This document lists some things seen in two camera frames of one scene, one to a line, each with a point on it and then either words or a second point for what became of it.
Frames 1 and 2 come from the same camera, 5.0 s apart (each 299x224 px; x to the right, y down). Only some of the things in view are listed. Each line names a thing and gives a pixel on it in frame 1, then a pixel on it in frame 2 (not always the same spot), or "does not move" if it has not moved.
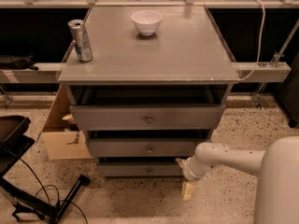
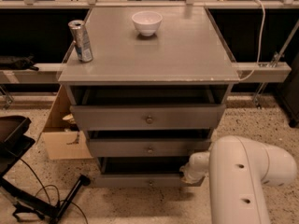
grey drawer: x=145 y=147 does not move
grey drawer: x=142 y=170 → x=141 y=179
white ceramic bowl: x=147 y=21 does not move
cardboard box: x=63 y=137 does not move
